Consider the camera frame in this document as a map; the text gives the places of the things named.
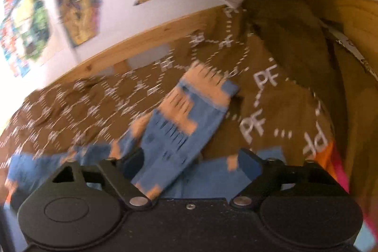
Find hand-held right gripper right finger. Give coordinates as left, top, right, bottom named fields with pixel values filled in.
left=232, top=148, right=350, bottom=208

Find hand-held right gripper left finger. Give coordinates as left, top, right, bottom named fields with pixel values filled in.
left=52, top=149, right=152, bottom=209

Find blue pants with orange patches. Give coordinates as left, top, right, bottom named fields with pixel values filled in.
left=6, top=61, right=285, bottom=201

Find brown patterned blanket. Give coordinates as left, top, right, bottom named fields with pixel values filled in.
left=0, top=0, right=352, bottom=179

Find wooden bed frame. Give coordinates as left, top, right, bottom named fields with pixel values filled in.
left=74, top=0, right=378, bottom=211

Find green and yellow wall poster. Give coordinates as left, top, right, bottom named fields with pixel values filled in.
left=0, top=0, right=52, bottom=78

